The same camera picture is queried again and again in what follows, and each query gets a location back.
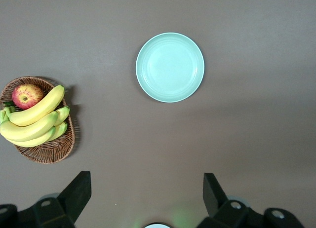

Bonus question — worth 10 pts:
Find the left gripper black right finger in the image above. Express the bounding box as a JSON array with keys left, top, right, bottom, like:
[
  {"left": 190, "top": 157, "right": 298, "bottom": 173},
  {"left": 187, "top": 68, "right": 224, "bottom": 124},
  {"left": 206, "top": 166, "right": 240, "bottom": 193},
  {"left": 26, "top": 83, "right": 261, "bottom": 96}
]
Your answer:
[{"left": 197, "top": 173, "right": 265, "bottom": 228}]

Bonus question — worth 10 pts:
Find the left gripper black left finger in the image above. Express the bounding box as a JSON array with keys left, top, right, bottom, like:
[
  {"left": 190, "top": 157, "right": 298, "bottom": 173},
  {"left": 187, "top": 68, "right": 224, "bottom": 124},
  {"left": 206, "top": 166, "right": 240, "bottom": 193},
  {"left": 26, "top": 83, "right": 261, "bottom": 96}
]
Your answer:
[{"left": 34, "top": 171, "right": 92, "bottom": 228}]

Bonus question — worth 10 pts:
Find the mint green round plate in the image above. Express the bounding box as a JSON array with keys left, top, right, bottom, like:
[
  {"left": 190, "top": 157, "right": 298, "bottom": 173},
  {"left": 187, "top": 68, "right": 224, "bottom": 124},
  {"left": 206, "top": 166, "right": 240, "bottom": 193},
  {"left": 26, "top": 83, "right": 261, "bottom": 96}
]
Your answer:
[{"left": 135, "top": 32, "right": 205, "bottom": 103}]

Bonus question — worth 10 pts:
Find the brown wicker basket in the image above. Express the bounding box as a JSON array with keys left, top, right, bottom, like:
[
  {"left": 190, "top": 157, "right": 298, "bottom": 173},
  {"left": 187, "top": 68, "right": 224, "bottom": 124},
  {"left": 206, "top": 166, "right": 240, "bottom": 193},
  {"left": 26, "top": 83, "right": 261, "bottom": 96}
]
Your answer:
[{"left": 0, "top": 76, "right": 79, "bottom": 164}]

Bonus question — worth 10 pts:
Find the brown table mat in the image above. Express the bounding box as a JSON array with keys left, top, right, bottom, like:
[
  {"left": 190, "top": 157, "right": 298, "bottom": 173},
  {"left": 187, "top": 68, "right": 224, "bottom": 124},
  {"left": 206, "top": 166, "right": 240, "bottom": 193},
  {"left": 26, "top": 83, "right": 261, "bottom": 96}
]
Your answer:
[{"left": 0, "top": 0, "right": 316, "bottom": 228}]

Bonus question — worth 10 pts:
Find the yellow banana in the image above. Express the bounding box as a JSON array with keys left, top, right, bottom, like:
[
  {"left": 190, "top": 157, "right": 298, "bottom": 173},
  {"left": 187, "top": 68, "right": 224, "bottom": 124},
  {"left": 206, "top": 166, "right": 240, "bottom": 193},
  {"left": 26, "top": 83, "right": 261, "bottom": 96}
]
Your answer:
[
  {"left": 0, "top": 111, "right": 59, "bottom": 142},
  {"left": 46, "top": 121, "right": 68, "bottom": 142},
  {"left": 4, "top": 126, "right": 57, "bottom": 148},
  {"left": 53, "top": 106, "right": 71, "bottom": 127},
  {"left": 8, "top": 84, "right": 66, "bottom": 127}
]

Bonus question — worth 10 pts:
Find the red yellow apple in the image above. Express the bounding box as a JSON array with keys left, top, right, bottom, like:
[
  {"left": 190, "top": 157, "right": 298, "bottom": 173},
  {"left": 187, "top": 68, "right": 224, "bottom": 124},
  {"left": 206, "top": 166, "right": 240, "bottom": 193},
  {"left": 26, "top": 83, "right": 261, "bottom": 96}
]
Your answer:
[{"left": 11, "top": 84, "right": 44, "bottom": 110}]

